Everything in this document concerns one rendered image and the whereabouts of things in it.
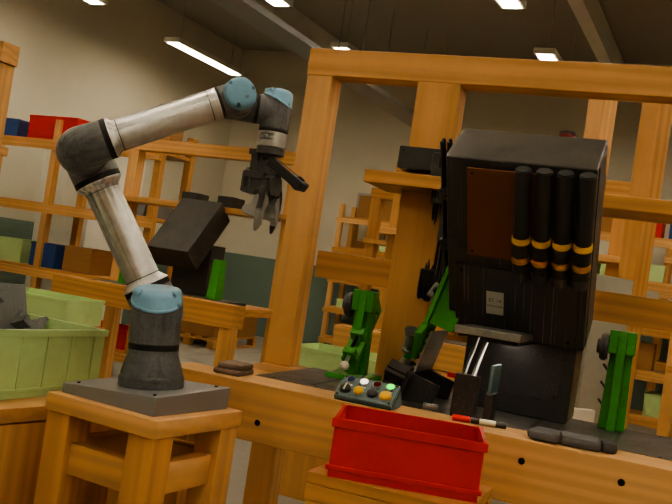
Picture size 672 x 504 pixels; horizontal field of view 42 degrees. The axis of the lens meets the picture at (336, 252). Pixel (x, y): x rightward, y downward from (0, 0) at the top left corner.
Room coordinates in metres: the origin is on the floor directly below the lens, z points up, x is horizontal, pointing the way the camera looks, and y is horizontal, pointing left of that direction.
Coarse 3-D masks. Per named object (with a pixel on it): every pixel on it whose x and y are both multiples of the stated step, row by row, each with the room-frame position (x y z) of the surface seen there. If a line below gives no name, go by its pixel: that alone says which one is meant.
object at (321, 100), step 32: (320, 96) 2.88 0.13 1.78; (416, 96) 2.76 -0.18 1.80; (448, 96) 2.73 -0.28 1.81; (320, 128) 2.88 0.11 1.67; (416, 128) 2.76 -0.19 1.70; (448, 128) 2.72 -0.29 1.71; (320, 160) 2.88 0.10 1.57; (320, 192) 2.92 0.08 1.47; (416, 192) 2.75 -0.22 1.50; (288, 224) 2.90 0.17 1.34; (416, 224) 2.74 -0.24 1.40; (288, 256) 2.89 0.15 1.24; (416, 256) 2.73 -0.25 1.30; (288, 288) 2.89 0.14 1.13; (416, 288) 2.73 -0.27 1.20; (288, 320) 2.88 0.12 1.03; (384, 320) 2.76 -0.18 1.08; (416, 320) 2.72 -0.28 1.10; (288, 352) 2.87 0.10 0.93; (384, 352) 2.76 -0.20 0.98
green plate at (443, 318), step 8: (440, 288) 2.32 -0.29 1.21; (440, 296) 2.33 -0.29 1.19; (448, 296) 2.32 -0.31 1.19; (432, 304) 2.32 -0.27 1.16; (440, 304) 2.33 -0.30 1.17; (448, 304) 2.32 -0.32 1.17; (432, 312) 2.33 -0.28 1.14; (440, 312) 2.33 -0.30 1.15; (448, 312) 2.32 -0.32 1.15; (424, 320) 2.33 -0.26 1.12; (432, 320) 2.33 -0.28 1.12; (440, 320) 2.33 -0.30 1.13; (448, 320) 2.32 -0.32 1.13; (456, 320) 2.31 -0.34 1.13; (432, 328) 2.40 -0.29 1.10; (448, 328) 2.32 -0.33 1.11
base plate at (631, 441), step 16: (304, 384) 2.35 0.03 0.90; (320, 384) 2.40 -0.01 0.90; (336, 384) 2.46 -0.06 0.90; (448, 400) 2.48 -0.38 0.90; (480, 416) 2.25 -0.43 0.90; (496, 416) 2.30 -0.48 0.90; (512, 416) 2.35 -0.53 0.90; (560, 432) 2.19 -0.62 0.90; (576, 432) 2.23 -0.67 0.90; (592, 432) 2.27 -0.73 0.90; (608, 432) 2.32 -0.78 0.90; (624, 432) 2.37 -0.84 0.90; (640, 432) 2.42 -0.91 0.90; (624, 448) 2.08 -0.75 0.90; (640, 448) 2.12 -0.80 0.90; (656, 448) 2.16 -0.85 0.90
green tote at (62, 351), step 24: (0, 336) 2.06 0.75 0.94; (24, 336) 2.13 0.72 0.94; (48, 336) 2.20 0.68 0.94; (72, 336) 2.28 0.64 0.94; (96, 336) 2.36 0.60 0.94; (0, 360) 2.07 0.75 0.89; (24, 360) 2.14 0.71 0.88; (48, 360) 2.22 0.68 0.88; (72, 360) 2.29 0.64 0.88; (96, 360) 2.38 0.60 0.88; (0, 384) 2.08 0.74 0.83; (24, 384) 2.15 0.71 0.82; (48, 384) 2.23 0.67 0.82
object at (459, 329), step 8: (456, 328) 2.12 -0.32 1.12; (464, 328) 2.11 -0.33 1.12; (472, 328) 2.10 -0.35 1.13; (480, 328) 2.10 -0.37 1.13; (488, 328) 2.17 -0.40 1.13; (496, 328) 2.25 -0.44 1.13; (456, 336) 2.12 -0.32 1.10; (488, 336) 2.09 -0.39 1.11; (496, 336) 2.08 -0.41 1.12; (504, 336) 2.08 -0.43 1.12; (512, 336) 2.07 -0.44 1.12; (520, 336) 2.06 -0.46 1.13; (528, 336) 2.18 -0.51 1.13; (504, 344) 2.10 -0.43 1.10; (512, 344) 2.09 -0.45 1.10; (520, 344) 2.13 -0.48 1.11; (528, 344) 2.25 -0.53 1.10
